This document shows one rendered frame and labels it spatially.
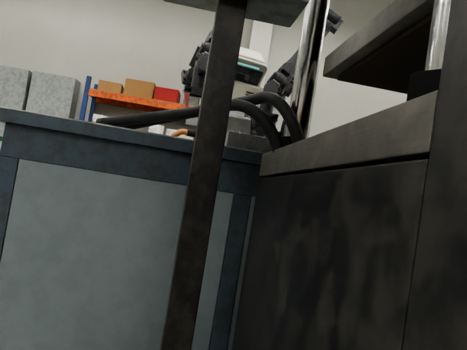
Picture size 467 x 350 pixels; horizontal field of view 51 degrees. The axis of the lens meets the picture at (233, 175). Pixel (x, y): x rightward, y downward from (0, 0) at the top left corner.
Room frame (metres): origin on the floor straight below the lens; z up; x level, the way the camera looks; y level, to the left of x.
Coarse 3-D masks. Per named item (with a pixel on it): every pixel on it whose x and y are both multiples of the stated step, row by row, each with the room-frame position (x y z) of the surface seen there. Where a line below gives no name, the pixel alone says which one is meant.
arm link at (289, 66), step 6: (330, 24) 2.02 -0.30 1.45; (336, 24) 2.04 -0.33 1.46; (330, 30) 2.05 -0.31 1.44; (336, 30) 2.03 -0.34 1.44; (294, 54) 1.99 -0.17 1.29; (288, 60) 1.98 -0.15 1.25; (294, 60) 1.98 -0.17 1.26; (282, 66) 1.97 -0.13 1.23; (288, 66) 1.97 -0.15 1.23; (294, 66) 1.97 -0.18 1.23; (276, 72) 1.96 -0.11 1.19; (282, 72) 1.99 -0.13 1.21; (288, 72) 1.96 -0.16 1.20; (294, 72) 1.97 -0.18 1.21; (276, 78) 1.96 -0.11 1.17; (282, 78) 1.96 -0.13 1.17; (288, 78) 1.96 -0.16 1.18; (282, 84) 1.96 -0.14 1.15
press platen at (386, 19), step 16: (400, 0) 0.80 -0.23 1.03; (416, 0) 0.74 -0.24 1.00; (432, 0) 0.70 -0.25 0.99; (384, 16) 0.86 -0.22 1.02; (400, 16) 0.79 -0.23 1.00; (416, 16) 0.76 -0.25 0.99; (368, 32) 0.92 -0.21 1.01; (384, 32) 0.85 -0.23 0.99; (400, 32) 0.84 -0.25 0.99; (336, 48) 1.11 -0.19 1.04; (352, 48) 1.00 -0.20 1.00; (368, 48) 0.94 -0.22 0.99; (336, 64) 1.09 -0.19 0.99; (352, 64) 1.06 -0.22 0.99
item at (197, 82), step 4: (192, 76) 1.81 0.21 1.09; (196, 76) 1.79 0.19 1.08; (200, 76) 1.79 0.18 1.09; (204, 76) 1.80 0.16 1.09; (192, 80) 1.80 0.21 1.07; (196, 80) 1.79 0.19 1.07; (200, 80) 1.79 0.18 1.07; (192, 84) 1.80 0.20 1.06; (196, 84) 1.79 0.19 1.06; (200, 84) 1.79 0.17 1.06; (184, 88) 1.78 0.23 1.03; (188, 88) 1.79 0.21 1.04; (192, 88) 1.79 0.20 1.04; (196, 88) 1.79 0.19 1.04; (200, 88) 1.79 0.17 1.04
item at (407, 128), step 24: (432, 96) 0.45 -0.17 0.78; (360, 120) 0.63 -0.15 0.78; (384, 120) 0.55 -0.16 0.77; (408, 120) 0.50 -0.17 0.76; (432, 120) 0.45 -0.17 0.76; (312, 144) 0.83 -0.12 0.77; (336, 144) 0.70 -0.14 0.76; (360, 144) 0.61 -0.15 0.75; (384, 144) 0.54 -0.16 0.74; (408, 144) 0.49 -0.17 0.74; (264, 168) 1.22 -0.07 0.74; (288, 168) 0.97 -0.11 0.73; (312, 168) 0.81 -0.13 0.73; (336, 168) 0.73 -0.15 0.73
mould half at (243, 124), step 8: (232, 120) 1.61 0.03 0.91; (240, 120) 1.61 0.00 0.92; (248, 120) 1.61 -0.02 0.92; (232, 128) 1.60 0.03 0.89; (240, 128) 1.61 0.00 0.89; (248, 128) 1.61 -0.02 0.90; (232, 136) 1.48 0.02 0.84; (240, 136) 1.48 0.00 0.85; (248, 136) 1.49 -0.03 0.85; (256, 136) 1.49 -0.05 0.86; (224, 144) 1.53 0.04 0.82; (232, 144) 1.48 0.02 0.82; (240, 144) 1.48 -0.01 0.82; (248, 144) 1.49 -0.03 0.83; (256, 144) 1.49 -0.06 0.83; (264, 144) 1.49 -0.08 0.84
